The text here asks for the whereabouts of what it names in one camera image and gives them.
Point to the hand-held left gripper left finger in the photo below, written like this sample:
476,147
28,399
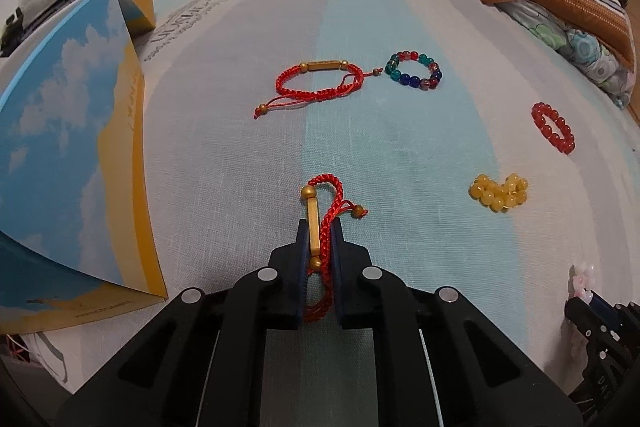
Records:
301,277

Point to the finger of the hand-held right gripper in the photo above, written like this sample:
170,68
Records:
602,302
580,317

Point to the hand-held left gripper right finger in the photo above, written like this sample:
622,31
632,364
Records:
340,277

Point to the sky print cardboard box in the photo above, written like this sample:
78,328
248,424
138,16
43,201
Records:
75,132

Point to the striped bed sheet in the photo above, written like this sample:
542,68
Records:
400,147

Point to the floral blanket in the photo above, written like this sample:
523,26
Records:
580,47

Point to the grey suitcase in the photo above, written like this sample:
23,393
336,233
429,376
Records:
15,32

